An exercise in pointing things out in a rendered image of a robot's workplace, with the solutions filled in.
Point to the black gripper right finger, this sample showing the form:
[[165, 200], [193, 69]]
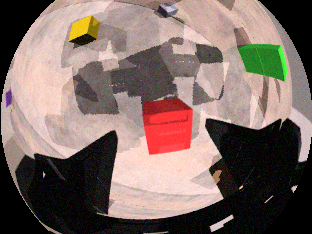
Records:
[[241, 148]]

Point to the red block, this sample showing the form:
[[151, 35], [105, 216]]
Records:
[[168, 125]]

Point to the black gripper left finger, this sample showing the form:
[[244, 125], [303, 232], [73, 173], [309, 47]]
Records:
[[88, 172]]

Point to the green block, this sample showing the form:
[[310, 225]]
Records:
[[273, 61], [251, 59]]

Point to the purple cube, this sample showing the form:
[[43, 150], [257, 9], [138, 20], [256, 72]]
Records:
[[8, 98]]

